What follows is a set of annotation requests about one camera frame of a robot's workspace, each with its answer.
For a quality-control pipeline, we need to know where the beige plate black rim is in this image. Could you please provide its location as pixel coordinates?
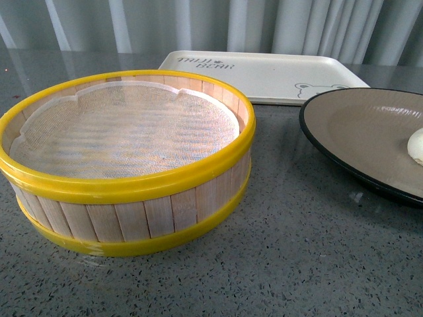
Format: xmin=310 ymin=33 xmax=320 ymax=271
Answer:
xmin=299 ymin=88 xmax=422 ymax=208

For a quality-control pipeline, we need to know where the white steamed bun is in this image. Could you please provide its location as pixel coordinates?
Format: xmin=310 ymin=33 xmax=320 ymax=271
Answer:
xmin=407 ymin=128 xmax=423 ymax=166

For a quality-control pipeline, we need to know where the cream bear serving tray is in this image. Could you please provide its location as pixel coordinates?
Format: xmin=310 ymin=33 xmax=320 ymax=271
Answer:
xmin=159 ymin=50 xmax=368 ymax=106

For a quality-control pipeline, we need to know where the white mesh steamer liner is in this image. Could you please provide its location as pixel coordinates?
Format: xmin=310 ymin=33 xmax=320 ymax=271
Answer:
xmin=11 ymin=81 xmax=239 ymax=179

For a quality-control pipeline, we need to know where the yellow rimmed bamboo steamer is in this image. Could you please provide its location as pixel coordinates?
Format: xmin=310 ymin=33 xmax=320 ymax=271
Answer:
xmin=1 ymin=70 xmax=256 ymax=256

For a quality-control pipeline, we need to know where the grey white curtain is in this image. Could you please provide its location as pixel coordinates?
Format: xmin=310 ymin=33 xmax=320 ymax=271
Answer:
xmin=1 ymin=0 xmax=422 ymax=67

